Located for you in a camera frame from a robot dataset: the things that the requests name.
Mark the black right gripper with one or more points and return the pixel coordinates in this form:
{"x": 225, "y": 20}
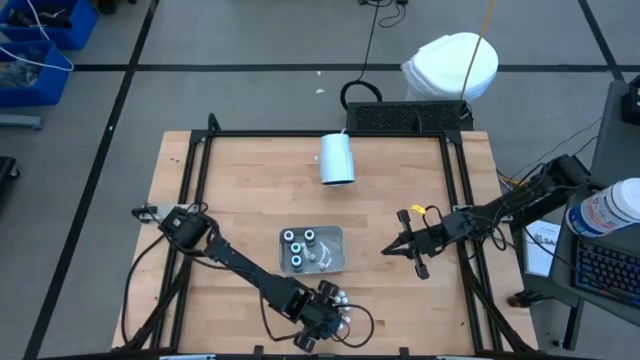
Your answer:
{"x": 432, "y": 239}

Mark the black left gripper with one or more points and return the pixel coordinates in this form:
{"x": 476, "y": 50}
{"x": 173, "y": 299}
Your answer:
{"x": 325, "y": 317}

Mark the blue-tipped food colouring bottle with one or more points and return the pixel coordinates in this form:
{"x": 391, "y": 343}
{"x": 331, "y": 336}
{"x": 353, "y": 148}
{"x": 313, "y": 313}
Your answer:
{"x": 296, "y": 260}

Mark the grey plastic tray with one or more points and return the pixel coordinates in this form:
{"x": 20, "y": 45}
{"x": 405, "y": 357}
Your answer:
{"x": 332, "y": 237}

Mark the green-tipped food colouring bottle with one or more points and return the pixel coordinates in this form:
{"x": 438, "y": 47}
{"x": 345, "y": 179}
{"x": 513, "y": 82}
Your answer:
{"x": 296, "y": 247}

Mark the black-tipped food colouring bottle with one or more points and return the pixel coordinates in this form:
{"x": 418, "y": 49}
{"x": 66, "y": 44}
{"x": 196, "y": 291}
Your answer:
{"x": 309, "y": 234}

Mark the purple-tipped food colouring bottle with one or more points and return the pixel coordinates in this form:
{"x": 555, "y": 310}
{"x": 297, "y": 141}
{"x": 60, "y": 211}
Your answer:
{"x": 288, "y": 235}

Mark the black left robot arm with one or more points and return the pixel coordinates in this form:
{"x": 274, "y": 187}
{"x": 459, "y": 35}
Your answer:
{"x": 240, "y": 265}

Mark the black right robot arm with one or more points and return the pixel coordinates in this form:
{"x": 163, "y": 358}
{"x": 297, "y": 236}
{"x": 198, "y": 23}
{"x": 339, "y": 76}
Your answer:
{"x": 520, "y": 200}

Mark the white cylindrical cup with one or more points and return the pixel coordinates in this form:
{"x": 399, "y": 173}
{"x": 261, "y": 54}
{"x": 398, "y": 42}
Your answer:
{"x": 336, "y": 160}

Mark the black desk foot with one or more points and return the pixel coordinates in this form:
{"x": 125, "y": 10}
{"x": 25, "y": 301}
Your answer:
{"x": 525, "y": 299}

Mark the black perforated metal box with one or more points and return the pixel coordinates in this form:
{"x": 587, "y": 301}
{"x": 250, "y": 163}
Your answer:
{"x": 405, "y": 116}

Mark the white paper sheet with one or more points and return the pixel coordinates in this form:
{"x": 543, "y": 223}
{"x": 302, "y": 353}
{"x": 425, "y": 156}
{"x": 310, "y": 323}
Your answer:
{"x": 537, "y": 255}

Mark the grey desk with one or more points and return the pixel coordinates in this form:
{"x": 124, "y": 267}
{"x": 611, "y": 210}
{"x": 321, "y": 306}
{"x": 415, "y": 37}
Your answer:
{"x": 561, "y": 270}

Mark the white bagged trash bin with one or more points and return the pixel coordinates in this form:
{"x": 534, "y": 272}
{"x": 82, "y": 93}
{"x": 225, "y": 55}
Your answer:
{"x": 440, "y": 65}

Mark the white wipes canister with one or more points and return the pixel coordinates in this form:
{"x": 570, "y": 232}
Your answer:
{"x": 605, "y": 207}

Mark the black keyboard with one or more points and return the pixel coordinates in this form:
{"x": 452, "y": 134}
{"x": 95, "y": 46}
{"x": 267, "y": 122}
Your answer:
{"x": 610, "y": 270}

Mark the yellow pole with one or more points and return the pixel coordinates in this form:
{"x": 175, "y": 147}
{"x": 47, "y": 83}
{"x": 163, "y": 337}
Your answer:
{"x": 484, "y": 32}

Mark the grey shelf panel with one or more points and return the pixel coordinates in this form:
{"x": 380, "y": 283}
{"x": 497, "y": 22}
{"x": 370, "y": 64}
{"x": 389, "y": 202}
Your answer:
{"x": 615, "y": 150}

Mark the black device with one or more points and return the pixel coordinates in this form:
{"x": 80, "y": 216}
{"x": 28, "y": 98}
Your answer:
{"x": 632, "y": 100}

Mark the black object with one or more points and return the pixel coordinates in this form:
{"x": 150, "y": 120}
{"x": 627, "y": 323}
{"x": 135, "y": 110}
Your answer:
{"x": 6, "y": 172}

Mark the blue plastic storage bin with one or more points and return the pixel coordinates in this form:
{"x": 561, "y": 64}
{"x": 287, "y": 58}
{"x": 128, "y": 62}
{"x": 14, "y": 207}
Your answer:
{"x": 80, "y": 20}
{"x": 47, "y": 90}

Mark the grey metal bar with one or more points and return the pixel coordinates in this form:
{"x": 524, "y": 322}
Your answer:
{"x": 20, "y": 122}

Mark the black aluminium table frame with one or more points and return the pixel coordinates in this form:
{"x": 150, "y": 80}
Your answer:
{"x": 325, "y": 133}

